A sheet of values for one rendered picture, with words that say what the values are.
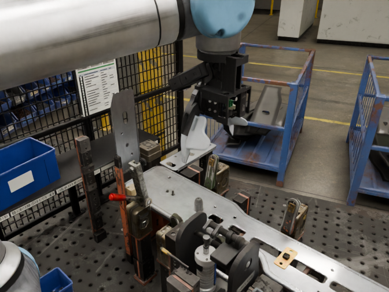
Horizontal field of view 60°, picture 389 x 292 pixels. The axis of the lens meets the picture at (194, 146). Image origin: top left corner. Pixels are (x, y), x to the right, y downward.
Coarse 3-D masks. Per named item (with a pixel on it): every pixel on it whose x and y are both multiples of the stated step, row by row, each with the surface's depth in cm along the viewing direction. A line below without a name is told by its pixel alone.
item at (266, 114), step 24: (240, 48) 373; (288, 48) 355; (264, 96) 347; (264, 120) 303; (288, 120) 268; (216, 144) 333; (240, 144) 321; (264, 144) 333; (288, 144) 278; (264, 168) 297
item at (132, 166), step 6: (132, 162) 106; (138, 162) 107; (144, 162) 107; (132, 168) 105; (138, 168) 105; (132, 174) 108; (138, 174) 106; (138, 180) 107; (144, 180) 109; (138, 186) 109; (144, 186) 110; (138, 192) 112; (144, 192) 111; (144, 198) 112
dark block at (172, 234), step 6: (180, 222) 96; (174, 228) 94; (168, 234) 92; (174, 234) 93; (168, 240) 92; (174, 240) 90; (168, 246) 93; (174, 246) 91; (174, 252) 92; (168, 258) 97; (168, 264) 98; (174, 264) 96
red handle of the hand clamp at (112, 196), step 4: (112, 196) 102; (116, 196) 103; (120, 196) 105; (124, 196) 106; (128, 196) 108; (132, 196) 109; (136, 196) 111; (140, 196) 113; (116, 200) 104; (120, 200) 105; (132, 200) 110; (136, 200) 111; (140, 200) 112
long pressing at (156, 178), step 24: (168, 192) 128; (192, 192) 128; (168, 216) 116; (240, 216) 116; (264, 240) 106; (288, 240) 106; (264, 264) 98; (312, 264) 98; (336, 264) 98; (288, 288) 91; (312, 288) 91; (360, 288) 91; (384, 288) 91
